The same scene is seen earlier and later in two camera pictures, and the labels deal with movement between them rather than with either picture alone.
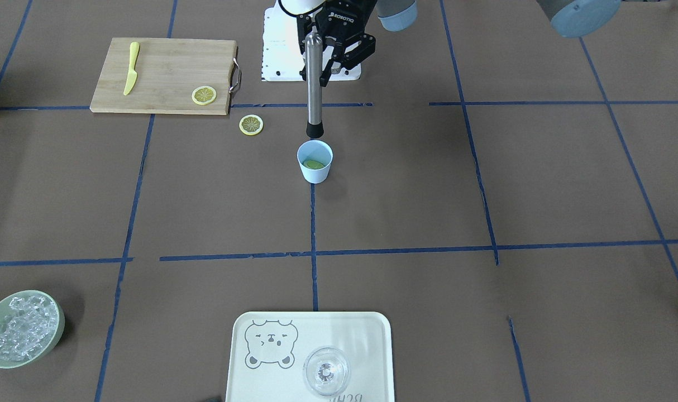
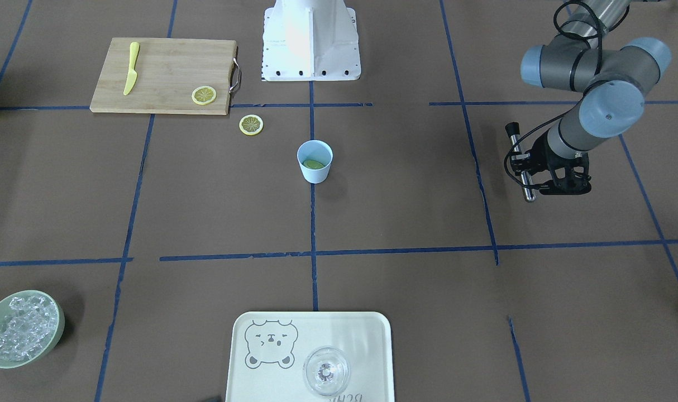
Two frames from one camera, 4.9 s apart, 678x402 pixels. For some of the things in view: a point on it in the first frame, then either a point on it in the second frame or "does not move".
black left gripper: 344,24 -> 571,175
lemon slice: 251,124 does not move
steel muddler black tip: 314,84 -> 512,129
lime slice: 313,164 does not move
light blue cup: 315,157 does not move
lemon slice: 204,95 does not move
